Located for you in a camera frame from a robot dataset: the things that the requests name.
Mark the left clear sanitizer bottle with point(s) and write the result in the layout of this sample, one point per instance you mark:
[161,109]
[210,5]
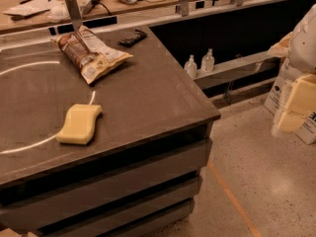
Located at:
[191,67]

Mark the white papers on desk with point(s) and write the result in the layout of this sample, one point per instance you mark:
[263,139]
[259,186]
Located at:
[32,7]

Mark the grey power strip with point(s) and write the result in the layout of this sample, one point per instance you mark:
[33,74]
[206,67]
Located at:
[87,5]

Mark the dark snack bar wrapper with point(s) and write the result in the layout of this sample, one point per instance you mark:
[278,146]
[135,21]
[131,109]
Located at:
[133,38]

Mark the white crumpled mask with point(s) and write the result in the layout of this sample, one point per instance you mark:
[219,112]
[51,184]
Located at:
[57,13]

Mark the grey drawer cabinet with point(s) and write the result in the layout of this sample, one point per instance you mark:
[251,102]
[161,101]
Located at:
[120,189]

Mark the left metal bracket post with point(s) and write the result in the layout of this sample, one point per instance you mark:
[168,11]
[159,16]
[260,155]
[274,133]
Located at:
[74,14]

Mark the brown chip bag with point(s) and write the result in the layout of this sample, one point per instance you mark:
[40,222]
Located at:
[90,55]

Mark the yellow sponge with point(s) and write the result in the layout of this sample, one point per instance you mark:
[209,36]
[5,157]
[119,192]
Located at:
[79,125]

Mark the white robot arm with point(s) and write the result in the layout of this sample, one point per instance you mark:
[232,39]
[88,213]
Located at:
[302,47]

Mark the white cardboard box with logo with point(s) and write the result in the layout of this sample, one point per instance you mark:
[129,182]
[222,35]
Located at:
[307,131]

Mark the grey metal shelf rail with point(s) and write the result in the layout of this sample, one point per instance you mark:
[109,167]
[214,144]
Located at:
[235,69]

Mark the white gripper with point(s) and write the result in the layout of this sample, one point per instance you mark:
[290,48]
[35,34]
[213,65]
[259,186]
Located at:
[304,44]

